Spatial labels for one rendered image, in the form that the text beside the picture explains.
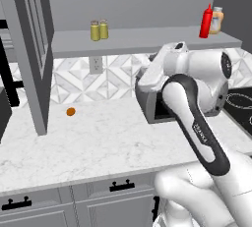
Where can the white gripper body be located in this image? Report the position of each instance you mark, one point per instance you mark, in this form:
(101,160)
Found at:
(153,73)

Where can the grey cupboard door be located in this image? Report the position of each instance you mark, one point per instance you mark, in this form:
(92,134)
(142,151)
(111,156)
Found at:
(118,213)
(39,220)

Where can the grey drawer front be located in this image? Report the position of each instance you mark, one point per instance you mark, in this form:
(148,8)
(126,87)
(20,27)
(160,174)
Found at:
(42,196)
(98,188)

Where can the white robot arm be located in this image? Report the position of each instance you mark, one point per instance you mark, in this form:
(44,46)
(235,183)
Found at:
(197,126)

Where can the white wall outlet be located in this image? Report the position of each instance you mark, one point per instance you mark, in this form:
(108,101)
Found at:
(95,65)

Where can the beige condiment bottle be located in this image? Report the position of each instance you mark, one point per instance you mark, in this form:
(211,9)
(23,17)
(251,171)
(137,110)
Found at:
(218,19)

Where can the black frame rack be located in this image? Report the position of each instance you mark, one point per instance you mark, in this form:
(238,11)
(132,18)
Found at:
(7,73)

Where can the grey toaster oven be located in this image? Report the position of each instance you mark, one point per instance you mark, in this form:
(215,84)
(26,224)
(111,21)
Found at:
(149,106)

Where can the dark grey cabinet door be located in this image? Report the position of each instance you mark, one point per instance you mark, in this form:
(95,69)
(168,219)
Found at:
(234,11)

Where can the yellow-green shaker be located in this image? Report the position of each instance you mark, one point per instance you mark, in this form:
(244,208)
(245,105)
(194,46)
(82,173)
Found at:
(95,31)
(104,29)

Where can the small orange round object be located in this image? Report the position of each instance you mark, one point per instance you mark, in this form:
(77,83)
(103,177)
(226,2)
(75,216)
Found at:
(71,111)

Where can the black hob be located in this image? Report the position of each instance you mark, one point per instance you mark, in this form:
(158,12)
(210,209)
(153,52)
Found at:
(241,108)

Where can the red condiment bottle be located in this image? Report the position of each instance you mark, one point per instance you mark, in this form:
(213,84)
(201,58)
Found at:
(205,23)

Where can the grey cabinet shelf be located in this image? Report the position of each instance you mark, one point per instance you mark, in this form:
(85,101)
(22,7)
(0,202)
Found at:
(138,41)

